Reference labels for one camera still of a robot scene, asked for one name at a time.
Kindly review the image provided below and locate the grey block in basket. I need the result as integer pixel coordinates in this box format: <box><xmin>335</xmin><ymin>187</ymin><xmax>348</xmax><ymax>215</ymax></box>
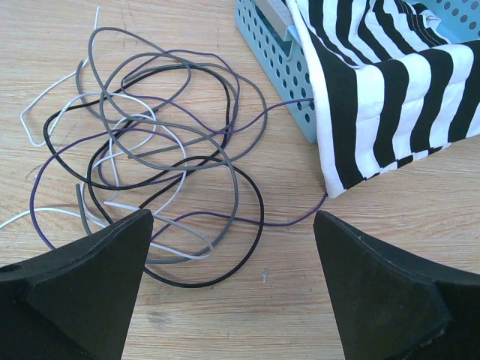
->
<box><xmin>256</xmin><ymin>0</ymin><xmax>293</xmax><ymax>26</ymax></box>

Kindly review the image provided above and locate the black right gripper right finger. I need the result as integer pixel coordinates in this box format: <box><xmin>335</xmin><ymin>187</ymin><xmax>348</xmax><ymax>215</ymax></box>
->
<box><xmin>313</xmin><ymin>211</ymin><xmax>479</xmax><ymax>359</ymax></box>

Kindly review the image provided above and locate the light blue perforated basket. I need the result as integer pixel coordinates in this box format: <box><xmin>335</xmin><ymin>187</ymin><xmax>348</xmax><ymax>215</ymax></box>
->
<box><xmin>236</xmin><ymin>1</ymin><xmax>479</xmax><ymax>142</ymax></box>

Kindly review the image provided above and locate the white wire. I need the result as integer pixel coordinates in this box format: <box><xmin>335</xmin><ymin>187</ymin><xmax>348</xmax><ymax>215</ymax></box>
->
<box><xmin>0</xmin><ymin>6</ymin><xmax>215</xmax><ymax>260</ymax></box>

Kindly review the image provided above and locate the black white striped cloth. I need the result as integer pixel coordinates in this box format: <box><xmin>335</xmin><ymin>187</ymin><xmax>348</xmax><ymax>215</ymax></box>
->
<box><xmin>287</xmin><ymin>1</ymin><xmax>479</xmax><ymax>197</ymax></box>

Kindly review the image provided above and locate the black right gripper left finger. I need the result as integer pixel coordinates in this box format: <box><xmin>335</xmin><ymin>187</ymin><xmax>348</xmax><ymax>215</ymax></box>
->
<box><xmin>1</xmin><ymin>210</ymin><xmax>153</xmax><ymax>359</ymax></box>

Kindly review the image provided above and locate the black wire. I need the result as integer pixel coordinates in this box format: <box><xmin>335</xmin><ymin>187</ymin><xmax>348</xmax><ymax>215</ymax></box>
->
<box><xmin>43</xmin><ymin>64</ymin><xmax>265</xmax><ymax>289</ymax></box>

